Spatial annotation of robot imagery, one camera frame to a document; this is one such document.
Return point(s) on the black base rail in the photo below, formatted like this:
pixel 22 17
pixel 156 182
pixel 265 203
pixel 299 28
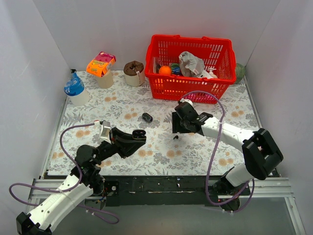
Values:
pixel 151 190

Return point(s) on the red plastic shopping basket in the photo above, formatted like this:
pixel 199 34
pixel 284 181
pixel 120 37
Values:
pixel 215 52

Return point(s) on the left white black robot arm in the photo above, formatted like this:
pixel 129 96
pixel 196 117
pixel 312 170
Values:
pixel 83 181

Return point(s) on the brown topped paper cup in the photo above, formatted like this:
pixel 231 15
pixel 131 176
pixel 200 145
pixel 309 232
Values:
pixel 134 73

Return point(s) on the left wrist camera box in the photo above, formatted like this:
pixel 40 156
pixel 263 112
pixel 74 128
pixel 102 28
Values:
pixel 105 130

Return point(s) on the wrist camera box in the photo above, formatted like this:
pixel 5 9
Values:
pixel 185 100
pixel 105 130

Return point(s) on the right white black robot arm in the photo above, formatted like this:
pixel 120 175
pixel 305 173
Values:
pixel 260 151

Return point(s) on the white pump bottle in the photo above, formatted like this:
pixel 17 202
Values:
pixel 207 74

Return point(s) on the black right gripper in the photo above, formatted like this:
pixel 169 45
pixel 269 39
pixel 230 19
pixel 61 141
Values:
pixel 182 124

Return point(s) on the blue wrapper on white cup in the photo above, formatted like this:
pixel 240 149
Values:
pixel 74 86

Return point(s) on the black taped earbud charging case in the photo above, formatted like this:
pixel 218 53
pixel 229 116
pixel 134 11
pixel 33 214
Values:
pixel 147 117

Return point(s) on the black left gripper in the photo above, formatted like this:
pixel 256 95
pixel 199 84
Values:
pixel 117 140

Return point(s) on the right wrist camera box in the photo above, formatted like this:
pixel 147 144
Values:
pixel 185 100

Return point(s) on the orange pink snack box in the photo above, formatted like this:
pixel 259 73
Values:
pixel 101 64

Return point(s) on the green blue packet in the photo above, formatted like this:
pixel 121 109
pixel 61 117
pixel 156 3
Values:
pixel 175 68

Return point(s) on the glossy black gold-trimmed case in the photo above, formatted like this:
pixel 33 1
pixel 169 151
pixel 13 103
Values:
pixel 139 134

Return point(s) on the floral patterned table mat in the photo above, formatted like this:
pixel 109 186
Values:
pixel 122 105

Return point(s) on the green ball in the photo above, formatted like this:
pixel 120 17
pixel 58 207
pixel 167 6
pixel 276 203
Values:
pixel 240 71

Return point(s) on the white cup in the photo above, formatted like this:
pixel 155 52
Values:
pixel 80 99

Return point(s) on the beige cup under snack box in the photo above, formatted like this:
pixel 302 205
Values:
pixel 106 81

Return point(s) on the orange fruit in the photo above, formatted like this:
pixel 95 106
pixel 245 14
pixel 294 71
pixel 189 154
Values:
pixel 165 70

